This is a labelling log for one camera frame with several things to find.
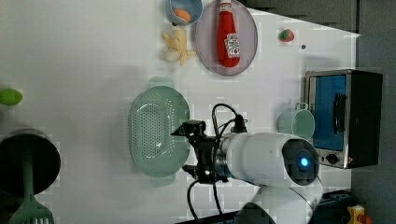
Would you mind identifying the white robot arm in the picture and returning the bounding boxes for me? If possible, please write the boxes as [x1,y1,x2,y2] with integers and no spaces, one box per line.
[173,118,323,224]

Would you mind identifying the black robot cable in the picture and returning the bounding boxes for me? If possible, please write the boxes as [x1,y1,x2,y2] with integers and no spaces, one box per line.
[186,103,249,224]

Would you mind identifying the red green strawberry toy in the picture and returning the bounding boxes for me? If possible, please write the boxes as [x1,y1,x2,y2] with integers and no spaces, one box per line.
[278,29,294,42]

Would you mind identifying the blue bowl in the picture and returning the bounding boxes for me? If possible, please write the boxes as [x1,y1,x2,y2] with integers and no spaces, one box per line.
[164,0,203,26]

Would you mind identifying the green slotted spatula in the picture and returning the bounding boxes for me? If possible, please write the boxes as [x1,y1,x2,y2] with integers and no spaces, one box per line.
[8,148,54,224]

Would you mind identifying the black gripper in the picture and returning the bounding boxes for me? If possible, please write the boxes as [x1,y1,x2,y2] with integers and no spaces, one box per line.
[172,119,222,184]

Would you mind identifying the grey purple plate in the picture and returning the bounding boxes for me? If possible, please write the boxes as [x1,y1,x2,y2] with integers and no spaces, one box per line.
[195,0,258,76]

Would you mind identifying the orange egg toy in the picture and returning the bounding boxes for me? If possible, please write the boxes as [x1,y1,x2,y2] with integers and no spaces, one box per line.
[174,8,191,22]

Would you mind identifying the green plastic strainer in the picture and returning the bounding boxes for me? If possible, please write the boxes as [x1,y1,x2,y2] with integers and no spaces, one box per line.
[130,77,190,188]

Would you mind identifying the green mug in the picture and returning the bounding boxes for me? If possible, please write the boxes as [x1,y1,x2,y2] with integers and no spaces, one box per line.
[276,103,315,140]

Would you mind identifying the red ketchup bottle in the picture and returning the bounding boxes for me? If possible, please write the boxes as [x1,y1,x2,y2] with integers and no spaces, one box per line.
[217,0,241,68]

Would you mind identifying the black utensil holder pot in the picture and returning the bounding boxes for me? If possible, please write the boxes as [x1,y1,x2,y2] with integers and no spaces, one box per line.
[0,129,61,196]

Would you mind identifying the yellow red emergency button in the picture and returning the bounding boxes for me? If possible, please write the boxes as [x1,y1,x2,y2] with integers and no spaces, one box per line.
[347,204,373,224]

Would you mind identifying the green lime toy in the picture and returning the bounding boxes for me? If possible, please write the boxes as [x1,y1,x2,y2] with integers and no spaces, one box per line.
[0,89,22,105]

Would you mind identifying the peeled banana toy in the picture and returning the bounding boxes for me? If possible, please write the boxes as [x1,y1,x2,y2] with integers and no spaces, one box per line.
[163,27,196,66]

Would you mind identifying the black toaster oven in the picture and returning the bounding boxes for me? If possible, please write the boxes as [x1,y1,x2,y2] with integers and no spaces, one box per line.
[304,69,383,169]

